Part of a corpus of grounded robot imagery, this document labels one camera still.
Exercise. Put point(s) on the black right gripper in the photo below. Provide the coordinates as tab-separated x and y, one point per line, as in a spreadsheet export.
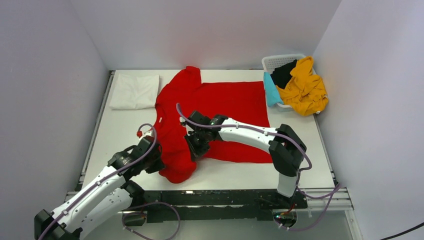
196	152

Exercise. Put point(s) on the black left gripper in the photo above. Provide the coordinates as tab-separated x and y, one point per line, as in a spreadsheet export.
159	166

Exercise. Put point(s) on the red t-shirt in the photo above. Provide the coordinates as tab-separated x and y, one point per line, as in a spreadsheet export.
242	101

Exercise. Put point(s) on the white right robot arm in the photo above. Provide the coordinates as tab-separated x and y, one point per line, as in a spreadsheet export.
286	149

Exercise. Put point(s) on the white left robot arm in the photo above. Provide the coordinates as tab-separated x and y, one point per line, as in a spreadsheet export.
110	192

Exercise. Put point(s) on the folded white t-shirt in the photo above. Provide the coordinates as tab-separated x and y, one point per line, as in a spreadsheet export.
134	92

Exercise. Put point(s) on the teal t-shirt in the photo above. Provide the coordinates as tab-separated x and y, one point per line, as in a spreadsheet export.
272	95

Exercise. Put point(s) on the black t-shirt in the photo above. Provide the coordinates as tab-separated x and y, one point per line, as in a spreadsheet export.
282	75

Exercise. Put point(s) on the white plastic laundry basket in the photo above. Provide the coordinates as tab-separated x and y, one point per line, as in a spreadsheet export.
269	63

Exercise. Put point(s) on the yellow t-shirt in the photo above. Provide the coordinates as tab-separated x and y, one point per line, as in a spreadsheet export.
305	92

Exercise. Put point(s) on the aluminium frame rail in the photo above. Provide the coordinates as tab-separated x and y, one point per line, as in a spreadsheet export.
340	201

